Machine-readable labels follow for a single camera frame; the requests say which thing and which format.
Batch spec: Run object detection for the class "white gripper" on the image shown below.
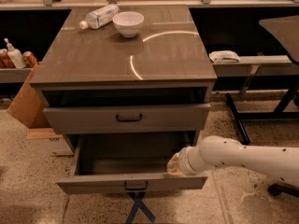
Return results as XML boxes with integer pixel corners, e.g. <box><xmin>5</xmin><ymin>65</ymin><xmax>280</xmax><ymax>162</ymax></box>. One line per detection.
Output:
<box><xmin>166</xmin><ymin>147</ymin><xmax>211</xmax><ymax>175</ymax></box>

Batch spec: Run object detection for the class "grey drawer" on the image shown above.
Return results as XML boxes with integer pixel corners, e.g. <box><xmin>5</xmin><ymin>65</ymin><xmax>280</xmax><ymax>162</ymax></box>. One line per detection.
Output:
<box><xmin>57</xmin><ymin>132</ymin><xmax>206</xmax><ymax>194</ymax></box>
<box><xmin>44</xmin><ymin>104</ymin><xmax>210</xmax><ymax>134</ymax></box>

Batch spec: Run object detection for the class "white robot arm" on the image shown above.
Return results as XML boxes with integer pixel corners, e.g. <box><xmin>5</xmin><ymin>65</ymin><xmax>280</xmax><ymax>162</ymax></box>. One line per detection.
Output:
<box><xmin>166</xmin><ymin>135</ymin><xmax>299</xmax><ymax>187</ymax></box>

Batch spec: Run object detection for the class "grey top drawer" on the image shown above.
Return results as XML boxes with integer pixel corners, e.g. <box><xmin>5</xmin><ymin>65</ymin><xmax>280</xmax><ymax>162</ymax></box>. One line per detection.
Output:
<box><xmin>44</xmin><ymin>104</ymin><xmax>210</xmax><ymax>134</ymax></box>

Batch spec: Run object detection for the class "grey drawer cabinet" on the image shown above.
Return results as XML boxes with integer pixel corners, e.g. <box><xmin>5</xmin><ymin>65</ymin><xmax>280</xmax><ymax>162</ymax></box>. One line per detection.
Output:
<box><xmin>30</xmin><ymin>6</ymin><xmax>217</xmax><ymax>149</ymax></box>

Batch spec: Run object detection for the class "black chair base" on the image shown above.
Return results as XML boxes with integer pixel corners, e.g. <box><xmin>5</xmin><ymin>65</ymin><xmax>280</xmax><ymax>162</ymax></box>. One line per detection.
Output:
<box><xmin>267</xmin><ymin>184</ymin><xmax>299</xmax><ymax>198</ymax></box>

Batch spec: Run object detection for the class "folded white cloth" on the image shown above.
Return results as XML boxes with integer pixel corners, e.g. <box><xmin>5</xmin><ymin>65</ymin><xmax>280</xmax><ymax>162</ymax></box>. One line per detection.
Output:
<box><xmin>209</xmin><ymin>50</ymin><xmax>240</xmax><ymax>63</ymax></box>

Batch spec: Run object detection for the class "grey side shelf right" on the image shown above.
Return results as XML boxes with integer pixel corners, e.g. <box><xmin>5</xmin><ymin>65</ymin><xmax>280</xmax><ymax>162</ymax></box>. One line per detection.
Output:
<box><xmin>213</xmin><ymin>55</ymin><xmax>299</xmax><ymax>77</ymax></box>

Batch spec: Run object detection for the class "grey side shelf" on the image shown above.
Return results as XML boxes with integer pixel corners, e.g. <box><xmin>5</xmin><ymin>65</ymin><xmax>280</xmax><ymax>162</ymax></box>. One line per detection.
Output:
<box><xmin>213</xmin><ymin>55</ymin><xmax>299</xmax><ymax>77</ymax></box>
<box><xmin>0</xmin><ymin>68</ymin><xmax>32</xmax><ymax>84</ymax></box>

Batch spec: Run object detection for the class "white ceramic bowl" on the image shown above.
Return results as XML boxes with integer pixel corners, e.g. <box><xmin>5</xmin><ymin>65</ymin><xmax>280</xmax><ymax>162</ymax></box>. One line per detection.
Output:
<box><xmin>113</xmin><ymin>11</ymin><xmax>144</xmax><ymax>37</ymax></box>

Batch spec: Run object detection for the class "brown cardboard box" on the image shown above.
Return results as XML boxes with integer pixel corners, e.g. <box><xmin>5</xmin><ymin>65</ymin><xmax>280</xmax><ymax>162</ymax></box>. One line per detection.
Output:
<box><xmin>7</xmin><ymin>66</ymin><xmax>50</xmax><ymax>129</ymax></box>

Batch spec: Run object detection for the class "clear plastic water bottle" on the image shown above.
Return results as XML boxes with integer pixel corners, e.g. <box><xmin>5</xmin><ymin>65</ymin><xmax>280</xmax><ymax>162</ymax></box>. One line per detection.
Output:
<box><xmin>79</xmin><ymin>4</ymin><xmax>120</xmax><ymax>30</ymax></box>

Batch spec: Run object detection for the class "red soda can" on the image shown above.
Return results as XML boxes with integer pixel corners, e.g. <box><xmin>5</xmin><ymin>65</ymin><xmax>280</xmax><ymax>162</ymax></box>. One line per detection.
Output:
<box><xmin>0</xmin><ymin>49</ymin><xmax>15</xmax><ymax>68</ymax></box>
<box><xmin>22</xmin><ymin>51</ymin><xmax>38</xmax><ymax>67</ymax></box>

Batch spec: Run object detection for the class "grey side shelf left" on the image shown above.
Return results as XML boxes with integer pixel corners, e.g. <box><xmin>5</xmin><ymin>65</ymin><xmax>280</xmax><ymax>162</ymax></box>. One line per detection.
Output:
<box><xmin>0</xmin><ymin>68</ymin><xmax>32</xmax><ymax>84</ymax></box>

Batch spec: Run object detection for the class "black table leg frame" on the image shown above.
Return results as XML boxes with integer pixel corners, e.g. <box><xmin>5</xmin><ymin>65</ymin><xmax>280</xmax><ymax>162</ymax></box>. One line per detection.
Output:
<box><xmin>225</xmin><ymin>84</ymin><xmax>299</xmax><ymax>145</ymax></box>

